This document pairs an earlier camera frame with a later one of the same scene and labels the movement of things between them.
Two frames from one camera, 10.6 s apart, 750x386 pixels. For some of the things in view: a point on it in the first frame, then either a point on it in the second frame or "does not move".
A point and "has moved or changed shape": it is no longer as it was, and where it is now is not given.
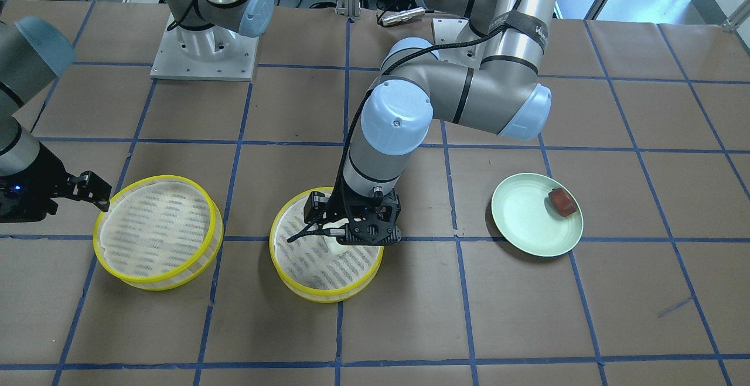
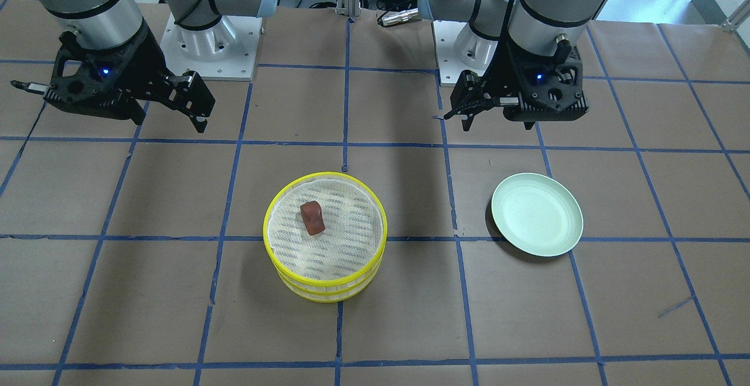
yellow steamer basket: x=159 y=232 -> x=326 y=233
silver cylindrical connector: x=403 y=16 does not move
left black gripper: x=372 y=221 -> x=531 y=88
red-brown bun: x=562 y=201 has moved or changed shape
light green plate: x=524 y=217 does not move
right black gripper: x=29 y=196 -> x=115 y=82
